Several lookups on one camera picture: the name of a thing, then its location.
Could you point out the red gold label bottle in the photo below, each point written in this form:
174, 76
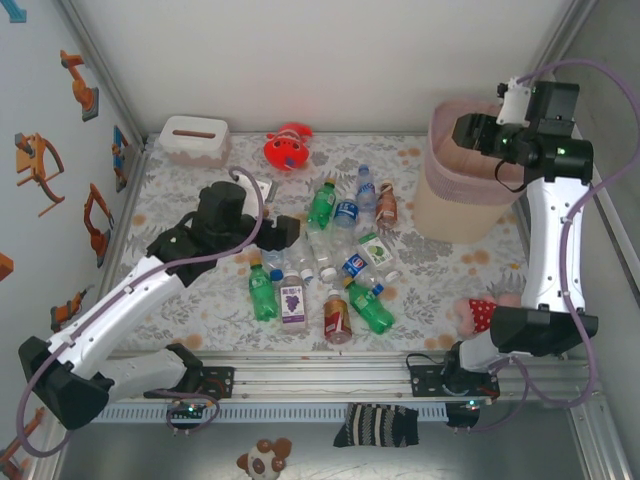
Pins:
337, 320

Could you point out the water bottle blue lettering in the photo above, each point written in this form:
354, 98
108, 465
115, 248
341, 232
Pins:
366, 192

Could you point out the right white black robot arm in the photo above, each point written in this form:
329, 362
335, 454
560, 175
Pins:
552, 250

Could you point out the blue orange wall sticker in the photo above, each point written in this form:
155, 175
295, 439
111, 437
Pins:
119, 150

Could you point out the small circuit board green LED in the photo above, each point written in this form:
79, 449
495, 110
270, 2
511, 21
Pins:
472, 402
190, 410

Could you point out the white tissue box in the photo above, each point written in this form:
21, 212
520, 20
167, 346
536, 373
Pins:
192, 142

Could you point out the black white striped sock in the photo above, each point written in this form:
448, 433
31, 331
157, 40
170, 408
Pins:
375, 425

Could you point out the clear bottle blue label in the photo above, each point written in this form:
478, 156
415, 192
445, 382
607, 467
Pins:
346, 212

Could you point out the orange chair shaped wall sticker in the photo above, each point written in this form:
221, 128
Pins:
24, 159

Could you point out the beige bin pink mesh liner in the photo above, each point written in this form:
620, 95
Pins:
450, 210

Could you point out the clear water bottle blue cap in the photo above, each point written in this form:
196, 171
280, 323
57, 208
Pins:
274, 265

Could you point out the aluminium frame post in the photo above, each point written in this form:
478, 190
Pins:
575, 20
100, 60

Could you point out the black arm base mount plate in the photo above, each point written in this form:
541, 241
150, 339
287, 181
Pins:
425, 380
220, 380

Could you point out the brown white panda plush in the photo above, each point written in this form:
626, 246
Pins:
260, 460

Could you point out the floral tablecloth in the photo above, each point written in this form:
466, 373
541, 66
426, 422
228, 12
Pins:
225, 320

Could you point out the purple grape juice bottle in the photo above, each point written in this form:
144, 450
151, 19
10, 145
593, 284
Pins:
292, 305

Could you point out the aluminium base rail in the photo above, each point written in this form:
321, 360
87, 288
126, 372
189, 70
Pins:
320, 372

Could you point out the red plush fish toy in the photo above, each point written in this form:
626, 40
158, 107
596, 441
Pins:
285, 150

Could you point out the clear bottle lime label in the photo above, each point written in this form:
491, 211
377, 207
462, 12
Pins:
377, 252

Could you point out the small orange wall sticker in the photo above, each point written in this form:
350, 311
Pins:
5, 265

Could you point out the green soda bottle yellow cap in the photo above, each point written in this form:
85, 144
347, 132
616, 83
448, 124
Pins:
372, 310
322, 205
263, 297

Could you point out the pink plush red dotted dress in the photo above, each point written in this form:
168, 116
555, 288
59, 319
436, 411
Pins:
480, 312

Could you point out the brown drink bottle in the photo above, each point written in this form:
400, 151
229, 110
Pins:
386, 207

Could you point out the Pepsi bottle blue cap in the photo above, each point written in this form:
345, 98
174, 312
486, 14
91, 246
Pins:
356, 266

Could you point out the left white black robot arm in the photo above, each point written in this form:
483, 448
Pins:
125, 300

